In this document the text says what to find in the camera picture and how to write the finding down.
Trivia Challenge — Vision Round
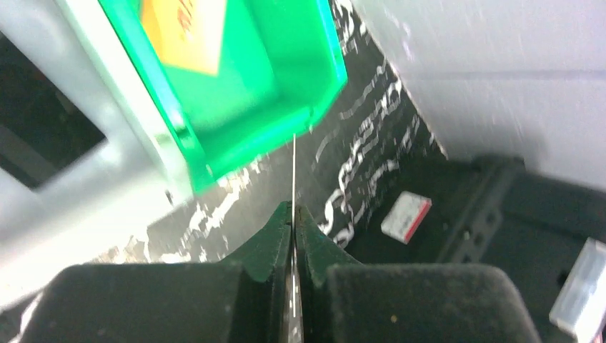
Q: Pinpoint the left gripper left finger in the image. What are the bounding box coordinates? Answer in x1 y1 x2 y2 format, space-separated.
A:
220 201 292 283

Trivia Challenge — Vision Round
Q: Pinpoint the green plastic bin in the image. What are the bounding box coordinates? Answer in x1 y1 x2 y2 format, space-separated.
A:
100 1 347 193

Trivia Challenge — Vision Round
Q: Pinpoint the black toolbox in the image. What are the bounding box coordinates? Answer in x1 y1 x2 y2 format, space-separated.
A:
346 156 605 342

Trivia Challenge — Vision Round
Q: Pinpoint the black credit card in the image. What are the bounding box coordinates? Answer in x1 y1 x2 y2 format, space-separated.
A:
1 38 106 189

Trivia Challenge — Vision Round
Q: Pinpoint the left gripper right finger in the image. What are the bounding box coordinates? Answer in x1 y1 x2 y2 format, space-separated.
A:
294 205 360 287

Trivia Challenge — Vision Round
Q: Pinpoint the white bin near green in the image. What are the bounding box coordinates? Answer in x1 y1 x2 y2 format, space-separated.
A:
1 1 192 309

